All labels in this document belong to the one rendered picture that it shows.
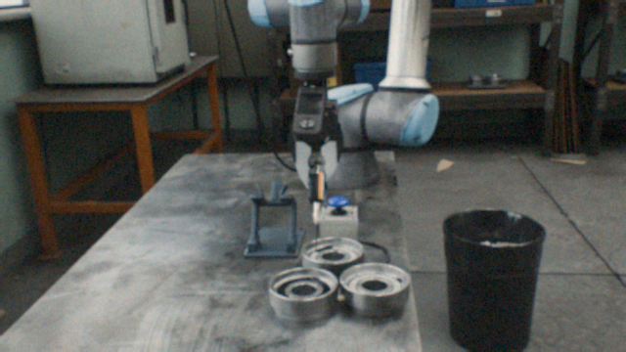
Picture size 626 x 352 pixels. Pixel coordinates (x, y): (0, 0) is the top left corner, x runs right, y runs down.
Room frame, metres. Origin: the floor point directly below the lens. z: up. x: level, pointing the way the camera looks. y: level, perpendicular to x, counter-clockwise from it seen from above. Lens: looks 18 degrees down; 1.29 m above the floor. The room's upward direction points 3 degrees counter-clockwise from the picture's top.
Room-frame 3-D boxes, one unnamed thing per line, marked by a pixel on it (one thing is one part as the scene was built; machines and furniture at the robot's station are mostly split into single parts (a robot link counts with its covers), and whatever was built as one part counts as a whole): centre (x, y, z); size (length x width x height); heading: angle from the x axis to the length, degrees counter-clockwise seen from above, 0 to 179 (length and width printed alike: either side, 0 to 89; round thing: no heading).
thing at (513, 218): (2.04, -0.62, 0.21); 0.34 x 0.34 x 0.43
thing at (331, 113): (1.10, -0.02, 1.07); 0.09 x 0.08 x 0.12; 173
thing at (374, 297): (0.88, -0.09, 0.82); 0.10 x 0.10 x 0.04
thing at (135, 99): (3.59, 0.95, 0.39); 1.50 x 0.62 x 0.78; 174
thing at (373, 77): (4.57, -0.63, 0.56); 0.52 x 0.38 x 0.22; 81
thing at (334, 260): (0.99, -0.04, 0.82); 0.10 x 0.10 x 0.04
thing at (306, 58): (1.09, -0.01, 1.15); 0.08 x 0.08 x 0.05
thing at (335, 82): (4.60, -0.09, 0.64); 0.49 x 0.40 x 0.37; 89
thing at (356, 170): (1.49, -0.10, 0.85); 0.15 x 0.15 x 0.10
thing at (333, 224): (1.15, -0.06, 0.82); 0.08 x 0.07 x 0.05; 174
